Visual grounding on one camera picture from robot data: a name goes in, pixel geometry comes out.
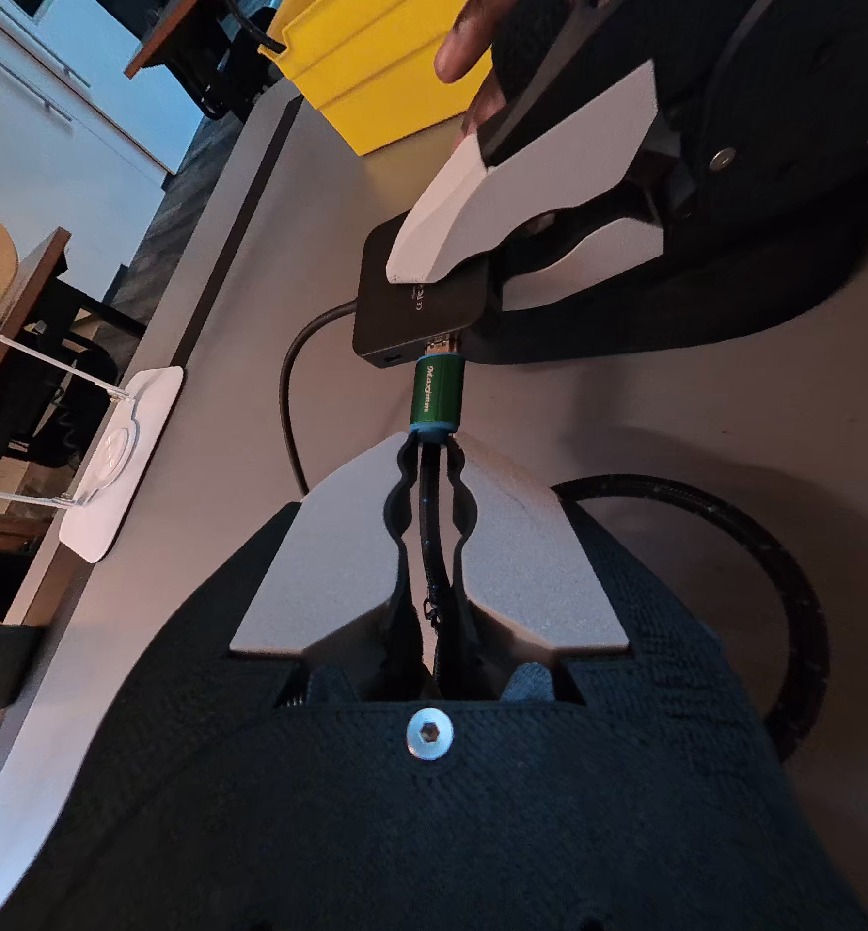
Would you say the yellow plastic bin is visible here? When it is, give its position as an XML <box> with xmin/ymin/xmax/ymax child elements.
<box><xmin>258</xmin><ymin>0</ymin><xmax>494</xmax><ymax>157</ymax></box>

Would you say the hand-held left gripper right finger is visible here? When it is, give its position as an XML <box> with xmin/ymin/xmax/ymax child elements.
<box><xmin>440</xmin><ymin>434</ymin><xmax>630</xmax><ymax>682</ymax></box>

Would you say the person's right hand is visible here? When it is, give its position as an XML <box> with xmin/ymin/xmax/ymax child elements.
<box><xmin>434</xmin><ymin>0</ymin><xmax>522</xmax><ymax>141</ymax></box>

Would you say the black board on white stand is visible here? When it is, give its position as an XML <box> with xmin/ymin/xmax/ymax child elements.
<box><xmin>0</xmin><ymin>195</ymin><xmax>185</xmax><ymax>564</ymax></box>

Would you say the black office chair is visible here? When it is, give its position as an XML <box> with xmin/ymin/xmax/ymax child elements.
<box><xmin>201</xmin><ymin>0</ymin><xmax>289</xmax><ymax>121</ymax></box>

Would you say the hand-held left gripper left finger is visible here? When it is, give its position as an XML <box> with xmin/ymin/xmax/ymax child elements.
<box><xmin>229</xmin><ymin>434</ymin><xmax>436</xmax><ymax>681</ymax></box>

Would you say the braided hdmi cable green plug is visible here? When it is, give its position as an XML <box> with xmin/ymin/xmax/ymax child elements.
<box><xmin>407</xmin><ymin>351</ymin><xmax>832</xmax><ymax>762</ymax></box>

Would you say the wooden office desk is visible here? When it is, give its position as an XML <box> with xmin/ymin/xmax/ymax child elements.
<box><xmin>123</xmin><ymin>0</ymin><xmax>220</xmax><ymax>80</ymax></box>
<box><xmin>0</xmin><ymin>227</ymin><xmax>147</xmax><ymax>466</ymax></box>

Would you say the black hdmi switch box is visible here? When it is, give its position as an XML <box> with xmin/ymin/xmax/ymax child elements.
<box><xmin>352</xmin><ymin>211</ymin><xmax>507</xmax><ymax>368</ymax></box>

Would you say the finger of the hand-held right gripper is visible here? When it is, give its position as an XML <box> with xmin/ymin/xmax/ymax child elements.
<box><xmin>386</xmin><ymin>60</ymin><xmax>659</xmax><ymax>285</ymax></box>
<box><xmin>503</xmin><ymin>217</ymin><xmax>665</xmax><ymax>312</ymax></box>

